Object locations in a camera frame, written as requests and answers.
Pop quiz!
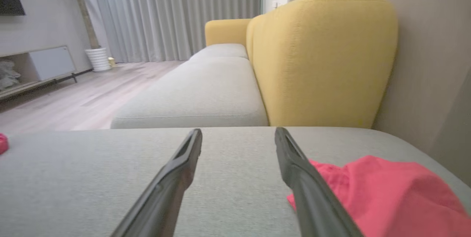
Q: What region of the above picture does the large grey sofa seat cushion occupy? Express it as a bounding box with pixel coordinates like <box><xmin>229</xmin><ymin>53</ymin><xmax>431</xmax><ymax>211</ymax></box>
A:
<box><xmin>0</xmin><ymin>126</ymin><xmax>471</xmax><ymax>237</ymax></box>

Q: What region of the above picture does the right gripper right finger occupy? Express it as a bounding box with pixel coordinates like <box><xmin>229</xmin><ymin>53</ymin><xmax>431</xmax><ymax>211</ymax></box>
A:
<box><xmin>275</xmin><ymin>127</ymin><xmax>365</xmax><ymax>237</ymax></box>

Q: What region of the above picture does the grey pleated curtain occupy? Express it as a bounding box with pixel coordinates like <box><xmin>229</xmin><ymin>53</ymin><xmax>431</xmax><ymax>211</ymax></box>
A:
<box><xmin>91</xmin><ymin>0</ymin><xmax>262</xmax><ymax>64</ymax></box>

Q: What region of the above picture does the low tv cabinet with drawers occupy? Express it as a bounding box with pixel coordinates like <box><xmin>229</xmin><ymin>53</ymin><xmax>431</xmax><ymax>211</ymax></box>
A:
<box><xmin>0</xmin><ymin>45</ymin><xmax>93</xmax><ymax>100</ymax></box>

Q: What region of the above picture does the white ribbed plant pot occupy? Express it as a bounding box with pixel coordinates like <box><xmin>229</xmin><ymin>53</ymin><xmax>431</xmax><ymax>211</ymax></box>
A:
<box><xmin>85</xmin><ymin>47</ymin><xmax>111</xmax><ymax>72</ymax></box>

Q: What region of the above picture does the yellow sofa armrest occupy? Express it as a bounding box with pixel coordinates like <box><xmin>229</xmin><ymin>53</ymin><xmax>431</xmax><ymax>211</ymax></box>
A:
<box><xmin>205</xmin><ymin>18</ymin><xmax>253</xmax><ymax>47</ymax></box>

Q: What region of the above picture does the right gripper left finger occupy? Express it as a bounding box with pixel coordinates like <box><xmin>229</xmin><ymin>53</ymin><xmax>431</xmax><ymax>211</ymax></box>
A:
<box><xmin>111</xmin><ymin>128</ymin><xmax>203</xmax><ymax>237</ymax></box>

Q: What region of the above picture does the yellow sofa backrest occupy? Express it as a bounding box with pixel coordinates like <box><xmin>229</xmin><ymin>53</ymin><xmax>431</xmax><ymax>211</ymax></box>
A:
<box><xmin>245</xmin><ymin>0</ymin><xmax>399</xmax><ymax>129</ymax></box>

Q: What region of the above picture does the indoor tree plant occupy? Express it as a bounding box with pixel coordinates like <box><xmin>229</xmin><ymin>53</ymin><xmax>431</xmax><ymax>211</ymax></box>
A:
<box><xmin>56</xmin><ymin>0</ymin><xmax>100</xmax><ymax>50</ymax></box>

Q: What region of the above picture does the small grey sofa seat cushion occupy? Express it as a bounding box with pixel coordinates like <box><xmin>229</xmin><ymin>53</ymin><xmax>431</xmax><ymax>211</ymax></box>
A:
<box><xmin>189</xmin><ymin>43</ymin><xmax>249</xmax><ymax>61</ymax></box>

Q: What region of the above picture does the pile of pale toys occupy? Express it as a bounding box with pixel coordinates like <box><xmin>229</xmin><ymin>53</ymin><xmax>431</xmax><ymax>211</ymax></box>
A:
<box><xmin>0</xmin><ymin>59</ymin><xmax>21</xmax><ymax>91</ymax></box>

